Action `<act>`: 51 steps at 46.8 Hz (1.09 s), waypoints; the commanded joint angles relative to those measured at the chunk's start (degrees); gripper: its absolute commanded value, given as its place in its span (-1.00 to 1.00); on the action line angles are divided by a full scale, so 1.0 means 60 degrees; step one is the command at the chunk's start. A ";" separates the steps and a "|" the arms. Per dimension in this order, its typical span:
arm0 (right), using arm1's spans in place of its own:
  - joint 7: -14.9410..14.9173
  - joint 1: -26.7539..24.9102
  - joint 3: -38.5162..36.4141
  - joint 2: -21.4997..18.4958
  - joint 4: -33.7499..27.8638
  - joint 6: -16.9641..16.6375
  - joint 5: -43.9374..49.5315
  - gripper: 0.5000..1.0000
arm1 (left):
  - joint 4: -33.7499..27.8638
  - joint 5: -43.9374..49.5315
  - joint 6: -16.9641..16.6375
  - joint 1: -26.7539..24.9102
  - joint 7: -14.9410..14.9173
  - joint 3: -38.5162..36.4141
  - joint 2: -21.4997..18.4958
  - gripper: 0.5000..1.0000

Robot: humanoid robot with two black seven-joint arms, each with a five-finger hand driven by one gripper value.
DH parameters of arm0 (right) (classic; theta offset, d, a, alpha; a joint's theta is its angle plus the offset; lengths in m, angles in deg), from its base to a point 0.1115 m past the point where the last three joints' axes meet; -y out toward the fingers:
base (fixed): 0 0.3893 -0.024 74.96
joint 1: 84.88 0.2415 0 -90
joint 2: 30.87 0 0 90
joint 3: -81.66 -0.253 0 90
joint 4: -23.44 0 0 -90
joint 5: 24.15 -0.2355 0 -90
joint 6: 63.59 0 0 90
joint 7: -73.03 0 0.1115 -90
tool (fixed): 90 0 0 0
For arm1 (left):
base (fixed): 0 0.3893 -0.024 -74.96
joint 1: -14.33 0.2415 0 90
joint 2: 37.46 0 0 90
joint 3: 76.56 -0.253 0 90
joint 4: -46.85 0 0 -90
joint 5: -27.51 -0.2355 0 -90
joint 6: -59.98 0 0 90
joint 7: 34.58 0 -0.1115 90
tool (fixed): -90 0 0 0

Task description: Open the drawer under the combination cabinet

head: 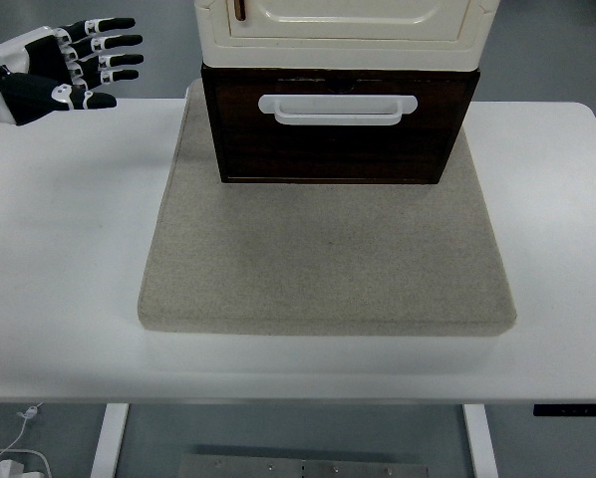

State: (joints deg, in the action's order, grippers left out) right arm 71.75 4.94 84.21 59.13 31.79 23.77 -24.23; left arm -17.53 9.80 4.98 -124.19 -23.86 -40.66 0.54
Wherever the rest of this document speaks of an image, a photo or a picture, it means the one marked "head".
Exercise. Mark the black table control panel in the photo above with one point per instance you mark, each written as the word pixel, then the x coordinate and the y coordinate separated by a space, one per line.
pixel 572 410

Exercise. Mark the white table leg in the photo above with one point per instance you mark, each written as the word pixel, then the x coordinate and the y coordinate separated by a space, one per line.
pixel 109 438
pixel 480 438

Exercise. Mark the white power adapter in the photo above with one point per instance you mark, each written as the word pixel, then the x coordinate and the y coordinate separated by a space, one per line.
pixel 4 469

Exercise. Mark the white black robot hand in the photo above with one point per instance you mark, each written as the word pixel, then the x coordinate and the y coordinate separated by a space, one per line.
pixel 34 94

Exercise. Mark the grey metal plate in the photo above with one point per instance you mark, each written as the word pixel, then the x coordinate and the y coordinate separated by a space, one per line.
pixel 303 468

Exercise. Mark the dark wooden drawer housing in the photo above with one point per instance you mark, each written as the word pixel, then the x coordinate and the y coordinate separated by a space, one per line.
pixel 209 89

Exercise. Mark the cream upper cabinet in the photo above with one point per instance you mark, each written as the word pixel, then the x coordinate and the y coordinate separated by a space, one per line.
pixel 338 52

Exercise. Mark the grey felt mat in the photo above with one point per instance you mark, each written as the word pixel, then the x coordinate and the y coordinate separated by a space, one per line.
pixel 328 249

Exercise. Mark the dark wooden drawer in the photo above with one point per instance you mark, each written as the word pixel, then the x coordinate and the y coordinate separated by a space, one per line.
pixel 338 149

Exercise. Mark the cream cabinet door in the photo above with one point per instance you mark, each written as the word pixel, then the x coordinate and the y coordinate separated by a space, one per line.
pixel 353 10

